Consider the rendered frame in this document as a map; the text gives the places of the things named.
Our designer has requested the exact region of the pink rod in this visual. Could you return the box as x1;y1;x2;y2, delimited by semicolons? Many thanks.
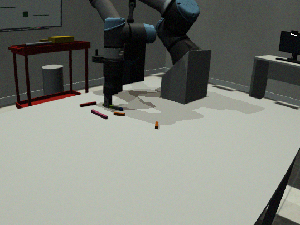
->
91;109;108;119

